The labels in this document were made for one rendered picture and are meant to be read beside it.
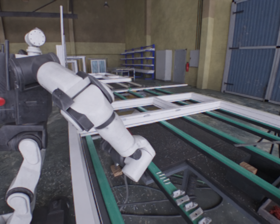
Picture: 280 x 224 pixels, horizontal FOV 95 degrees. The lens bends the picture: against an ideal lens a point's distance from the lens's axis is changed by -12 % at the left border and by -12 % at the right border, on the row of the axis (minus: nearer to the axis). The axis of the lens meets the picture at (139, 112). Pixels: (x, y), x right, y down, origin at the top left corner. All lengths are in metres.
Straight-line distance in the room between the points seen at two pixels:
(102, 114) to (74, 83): 0.10
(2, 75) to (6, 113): 0.15
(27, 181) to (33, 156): 0.20
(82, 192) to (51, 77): 0.34
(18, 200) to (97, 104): 0.82
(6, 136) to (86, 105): 0.58
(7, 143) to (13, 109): 0.21
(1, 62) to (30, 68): 0.18
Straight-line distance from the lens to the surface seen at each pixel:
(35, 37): 0.79
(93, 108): 0.36
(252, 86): 7.14
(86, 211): 0.46
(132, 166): 0.49
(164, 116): 1.18
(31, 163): 0.91
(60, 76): 0.42
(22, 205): 1.09
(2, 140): 0.91
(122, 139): 0.41
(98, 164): 0.71
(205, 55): 8.07
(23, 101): 0.74
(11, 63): 0.58
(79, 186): 0.53
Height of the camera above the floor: 1.30
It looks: 19 degrees down
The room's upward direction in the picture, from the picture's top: straight up
